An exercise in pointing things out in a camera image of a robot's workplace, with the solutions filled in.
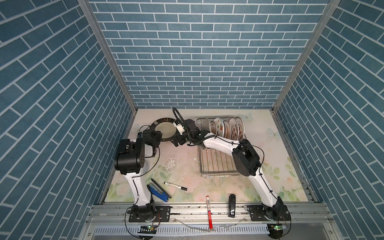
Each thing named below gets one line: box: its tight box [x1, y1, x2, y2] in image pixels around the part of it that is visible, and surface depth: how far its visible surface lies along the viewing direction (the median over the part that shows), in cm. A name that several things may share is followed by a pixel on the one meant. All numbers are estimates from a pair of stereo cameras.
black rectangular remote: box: [228, 194, 236, 218], surface depth 74 cm
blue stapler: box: [146, 178, 172, 203], surface depth 82 cm
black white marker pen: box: [164, 181, 188, 191], surface depth 84 cm
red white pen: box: [206, 195, 213, 229], surface depth 75 cm
